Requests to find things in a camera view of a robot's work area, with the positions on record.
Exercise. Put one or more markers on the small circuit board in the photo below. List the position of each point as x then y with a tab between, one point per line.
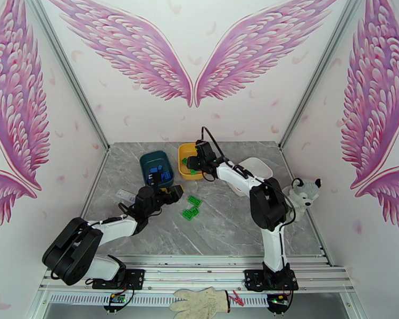
117	298
279	299

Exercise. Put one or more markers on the red clip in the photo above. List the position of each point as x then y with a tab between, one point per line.
236	297

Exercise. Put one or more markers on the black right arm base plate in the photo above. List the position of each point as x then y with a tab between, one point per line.
256	280

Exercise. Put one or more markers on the aluminium frame post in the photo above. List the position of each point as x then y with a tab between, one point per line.
319	69
70	75

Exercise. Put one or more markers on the aluminium rail frame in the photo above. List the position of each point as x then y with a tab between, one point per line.
193	271

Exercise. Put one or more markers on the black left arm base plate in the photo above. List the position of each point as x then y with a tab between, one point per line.
133	278

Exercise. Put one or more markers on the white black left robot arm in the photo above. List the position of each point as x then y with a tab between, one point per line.
73	251

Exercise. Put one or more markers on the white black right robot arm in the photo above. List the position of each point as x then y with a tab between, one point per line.
269	201

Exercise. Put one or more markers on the grey husky plush toy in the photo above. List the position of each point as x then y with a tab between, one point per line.
306	195

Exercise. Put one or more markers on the dark blue plastic bin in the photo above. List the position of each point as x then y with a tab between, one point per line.
153	158

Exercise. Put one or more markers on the yellow plastic bin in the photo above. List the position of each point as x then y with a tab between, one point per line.
183	172

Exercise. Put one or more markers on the white work glove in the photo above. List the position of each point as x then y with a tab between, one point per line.
199	301

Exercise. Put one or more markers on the white plastic bin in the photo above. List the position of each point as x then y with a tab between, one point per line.
257	167

